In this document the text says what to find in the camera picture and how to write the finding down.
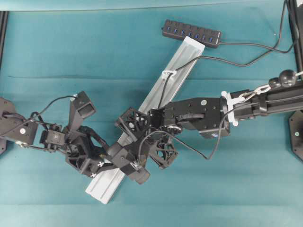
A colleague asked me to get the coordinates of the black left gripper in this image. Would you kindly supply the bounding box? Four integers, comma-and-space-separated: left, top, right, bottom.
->
64, 126, 117, 177

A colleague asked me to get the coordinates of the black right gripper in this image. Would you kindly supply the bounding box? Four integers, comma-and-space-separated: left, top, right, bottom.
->
116, 107, 179, 169

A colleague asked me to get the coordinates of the black USB cable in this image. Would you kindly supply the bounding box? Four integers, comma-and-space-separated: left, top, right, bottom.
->
157, 0, 299, 111

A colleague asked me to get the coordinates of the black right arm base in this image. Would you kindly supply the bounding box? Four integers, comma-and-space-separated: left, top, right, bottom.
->
288, 110, 303, 160

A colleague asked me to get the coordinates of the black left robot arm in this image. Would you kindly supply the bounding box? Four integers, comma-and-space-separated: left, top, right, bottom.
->
0, 96, 117, 178

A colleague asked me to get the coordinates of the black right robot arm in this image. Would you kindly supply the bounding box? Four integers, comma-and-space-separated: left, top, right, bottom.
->
116, 70, 303, 169

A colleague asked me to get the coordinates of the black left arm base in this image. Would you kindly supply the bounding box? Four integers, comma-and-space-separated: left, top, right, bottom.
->
0, 139, 7, 155

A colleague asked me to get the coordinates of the black USB hub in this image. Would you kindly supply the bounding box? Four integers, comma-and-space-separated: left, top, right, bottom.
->
162, 19, 222, 49

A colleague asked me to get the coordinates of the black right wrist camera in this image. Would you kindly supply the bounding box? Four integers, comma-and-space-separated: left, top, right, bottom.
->
107, 140, 150, 184

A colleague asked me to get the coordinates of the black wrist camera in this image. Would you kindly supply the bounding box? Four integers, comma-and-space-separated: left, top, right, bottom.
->
107, 140, 150, 184
67, 91, 96, 131

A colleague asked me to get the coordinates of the aluminium rail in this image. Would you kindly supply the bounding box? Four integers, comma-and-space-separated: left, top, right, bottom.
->
86, 37, 205, 204

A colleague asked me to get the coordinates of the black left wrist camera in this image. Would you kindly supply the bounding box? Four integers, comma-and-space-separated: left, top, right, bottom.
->
67, 91, 96, 131

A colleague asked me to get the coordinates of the black frame post left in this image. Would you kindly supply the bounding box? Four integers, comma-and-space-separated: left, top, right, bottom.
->
0, 11, 9, 64

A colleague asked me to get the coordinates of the black frame post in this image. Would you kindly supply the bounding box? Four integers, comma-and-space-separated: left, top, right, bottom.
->
0, 11, 9, 64
288, 0, 303, 71

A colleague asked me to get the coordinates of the black frame post right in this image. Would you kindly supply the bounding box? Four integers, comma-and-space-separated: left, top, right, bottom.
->
288, 0, 303, 71

